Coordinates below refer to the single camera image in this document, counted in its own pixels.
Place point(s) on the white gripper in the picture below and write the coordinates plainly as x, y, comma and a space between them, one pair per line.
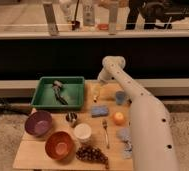
104, 76

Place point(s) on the yellow banana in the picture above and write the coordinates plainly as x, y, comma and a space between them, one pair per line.
96, 92

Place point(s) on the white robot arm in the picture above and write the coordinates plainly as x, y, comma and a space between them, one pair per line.
152, 143

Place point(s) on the blue plastic cup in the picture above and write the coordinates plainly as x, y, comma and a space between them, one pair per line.
120, 97

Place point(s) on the small metal cup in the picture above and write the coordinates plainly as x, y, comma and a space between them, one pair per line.
71, 118

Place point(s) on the white cup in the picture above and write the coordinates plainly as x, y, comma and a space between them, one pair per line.
83, 132

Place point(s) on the blue sponge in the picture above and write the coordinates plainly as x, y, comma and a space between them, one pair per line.
98, 111

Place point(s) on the orange fruit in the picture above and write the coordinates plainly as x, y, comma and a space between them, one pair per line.
118, 118

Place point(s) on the grey tool in tray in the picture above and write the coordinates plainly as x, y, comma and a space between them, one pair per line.
57, 85

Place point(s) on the wooden board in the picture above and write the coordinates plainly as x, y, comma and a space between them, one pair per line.
31, 153

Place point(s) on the green plastic tray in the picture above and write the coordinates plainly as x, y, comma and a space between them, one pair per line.
72, 91

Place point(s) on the grey blue cloth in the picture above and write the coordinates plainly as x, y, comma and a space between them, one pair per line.
123, 135

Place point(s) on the bunch of dark grapes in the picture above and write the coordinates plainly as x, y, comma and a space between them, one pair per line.
92, 155

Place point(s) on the purple bowl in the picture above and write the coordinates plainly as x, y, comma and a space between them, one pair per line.
38, 123

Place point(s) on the orange bowl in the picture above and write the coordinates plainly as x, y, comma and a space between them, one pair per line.
59, 145

